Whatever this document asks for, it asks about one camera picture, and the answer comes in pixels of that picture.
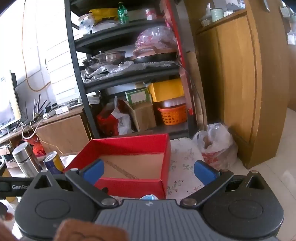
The metal basin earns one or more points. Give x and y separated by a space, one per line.
106 26

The green mug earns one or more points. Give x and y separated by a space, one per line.
217 15

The yellow box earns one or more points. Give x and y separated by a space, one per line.
166 90

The bubble wrap sheet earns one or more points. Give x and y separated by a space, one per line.
99 71

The red board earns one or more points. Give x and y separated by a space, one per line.
180 46

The black antenna router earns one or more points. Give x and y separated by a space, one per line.
37 115

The orange plastic basket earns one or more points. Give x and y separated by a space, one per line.
172 115

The flat screen monitor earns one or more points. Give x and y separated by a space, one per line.
7 111

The wooden cabinet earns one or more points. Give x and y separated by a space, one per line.
235 69

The steel pot with lid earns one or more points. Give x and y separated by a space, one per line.
108 57

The brown clay pot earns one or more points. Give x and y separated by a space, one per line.
148 51

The steel thermos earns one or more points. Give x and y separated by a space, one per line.
25 160

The green box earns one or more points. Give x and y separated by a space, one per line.
137 96

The brown lidded container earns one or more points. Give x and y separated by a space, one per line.
172 103

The yellow packet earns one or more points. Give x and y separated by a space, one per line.
104 14

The brown cardboard box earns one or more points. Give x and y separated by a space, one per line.
143 115

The wooden TV stand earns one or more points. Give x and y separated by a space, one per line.
62 129

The pink plastic bag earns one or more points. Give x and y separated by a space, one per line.
155 37

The blue and yellow drink can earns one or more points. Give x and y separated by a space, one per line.
54 163

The crumpled white plastic bag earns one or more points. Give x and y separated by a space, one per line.
85 20

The blue face mask bundle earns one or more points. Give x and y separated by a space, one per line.
149 197

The red cardboard box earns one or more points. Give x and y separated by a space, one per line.
129 143

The green plastic bottle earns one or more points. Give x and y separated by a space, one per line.
123 14

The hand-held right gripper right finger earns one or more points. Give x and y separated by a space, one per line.
204 172

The red and white plastic bag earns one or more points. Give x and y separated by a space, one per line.
120 122

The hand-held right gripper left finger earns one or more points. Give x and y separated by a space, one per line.
93 171

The white power adapter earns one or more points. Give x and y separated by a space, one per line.
62 110

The black metal shelf rack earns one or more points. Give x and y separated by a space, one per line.
74 46

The cardboard sheet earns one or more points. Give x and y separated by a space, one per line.
194 81

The black frying pan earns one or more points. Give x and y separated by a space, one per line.
157 58

